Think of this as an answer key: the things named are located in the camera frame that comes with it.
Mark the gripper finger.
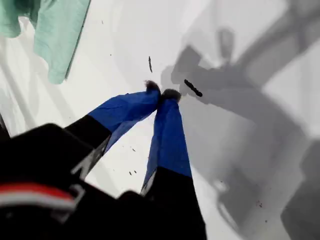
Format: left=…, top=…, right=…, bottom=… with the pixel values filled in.
left=140, top=88, right=208, bottom=240
left=62, top=80, right=161, bottom=182

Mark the pale green T-shirt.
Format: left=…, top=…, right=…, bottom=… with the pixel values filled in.
left=0, top=0, right=92, bottom=85

